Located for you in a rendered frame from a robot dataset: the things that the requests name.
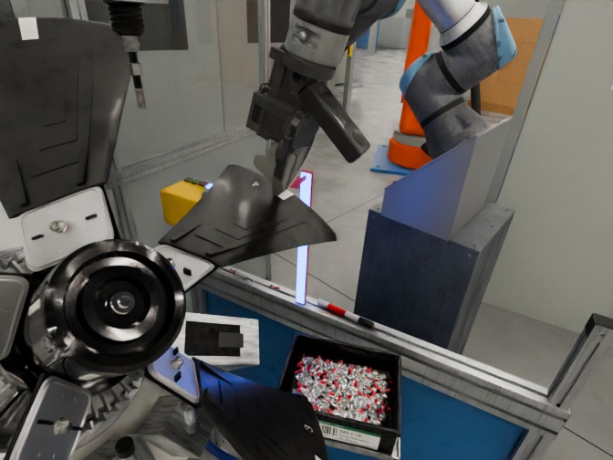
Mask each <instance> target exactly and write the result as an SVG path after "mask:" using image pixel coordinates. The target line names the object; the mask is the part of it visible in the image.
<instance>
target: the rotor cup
mask: <svg viewBox="0 0 613 460"><path fill-rule="evenodd" d="M121 290H125V291H129V292H130V293H131V294H132V295H133V296H134V297H135V300H136V304H135V308H134V309H133V311H131V312H130V313H128V314H124V315H121V314H118V313H116V312H115V311H114V310H113V309H112V308H111V306H110V300H111V298H112V296H113V295H114V294H115V293H117V292H119V291H121ZM38 299H40V301H39V309H38V310H36V311H35V312H34V313H33V314H32V315H30V316H28V313H29V307H31V306H32V305H33V304H34V303H35V302H36V301H37V300H38ZM185 313H186V297H185V291H184V287H183V284H182V281H181V279H180V277H179V275H178V273H177V271H176V270H175V268H174V267H173V265H172V264H171V263H170V262H169V261H168V260H167V259H166V258H165V257H164V256H163V255H162V254H161V253H159V252H158V251H156V250H155V249H153V248H151V247H149V246H146V245H144V244H142V243H139V242H136V241H132V240H128V239H105V240H100V241H96V242H92V243H89V244H86V245H84V246H81V247H79V248H77V249H75V250H74V251H72V252H71V253H69V254H68V255H67V256H65V257H64V258H63V259H62V260H61V261H60V262H59V263H58V264H57V265H56V266H55V267H54V268H53V269H51V270H49V271H47V272H44V273H42V274H37V273H36V272H34V273H32V277H31V280H30V283H29V290H28V292H27V296H26V301H25V305H24V307H23V311H22V314H21V317H20V320H19V323H18V326H17V330H16V334H15V338H14V341H13V345H12V348H11V350H10V353H9V354H8V356H7V358H4V359H2V360H0V371H1V372H2V373H3V375H4V376H5V377H6V378H7V379H8V381H9V382H11V383H12V384H13V385H14V386H15V387H16V388H17V389H19V390H20V391H22V392H24V393H26V394H29V395H32V393H33V391H34V389H35V387H36V384H37V381H38V379H39V377H40V374H41V373H45V374H48V375H50V376H57V377H58V378H60V379H63V380H65V381H67V382H71V383H74V384H76V385H77V386H80V387H82V388H84V389H87V390H89V391H91V394H92V396H94V395H97V394H99V393H102V392H104V391H106V390H108V389H110V388H111V387H113V386H115V385H116V384H118V383H119V382H121V381H122V380H123V379H124V378H125V377H126V376H127V375H129V374H130V373H133V372H135V371H139V370H142V369H144V368H146V367H148V366H150V365H151V364H153V363H154V362H155V361H156V360H158V359H159V358H160V357H161V356H162V355H163V354H164V353H165V352H166V351H167V350H168V349H169V348H170V347H171V345H172V344H173V343H174V341H176V339H177V338H178V336H179V334H180V332H181V330H182V325H183V322H184V319H185ZM88 374H95V375H99V377H97V378H93V379H90V380H82V379H79V378H78V377H81V376H85V375H88Z"/></svg>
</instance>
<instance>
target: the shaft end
mask: <svg viewBox="0 0 613 460"><path fill-rule="evenodd" d="M135 304H136V300H135V297H134V296H133V295H132V294H131V293H130V292H129V291H125V290H121V291H119V292H117V293H115V294H114V295H113V296H112V298H111V300H110V306H111V308H112V309H113V310H114V311H115V312H116V313H118V314H121V315H124V314H128V313H130V312H131V311H133V309H134V308H135Z"/></svg>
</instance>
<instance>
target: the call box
mask: <svg viewBox="0 0 613 460"><path fill-rule="evenodd" d="M207 189H209V188H206V186H205V187H202V186H200V185H199V184H193V183H187V182H185V181H184V180H182V181H180V182H178V183H175V184H173V185H171V186H169V187H166V188H164V189H162V190H160V194H161V204H162V210H163V215H164V220H165V223H167V224H170V225H176V224H177V223H178V222H179V221H180V220H181V219H182V218H183V217H184V216H185V215H186V214H187V213H188V212H189V211H190V210H191V209H192V208H193V207H194V206H195V205H196V204H197V202H198V201H199V200H200V199H201V198H202V197H203V196H204V192H205V191H206V190H207Z"/></svg>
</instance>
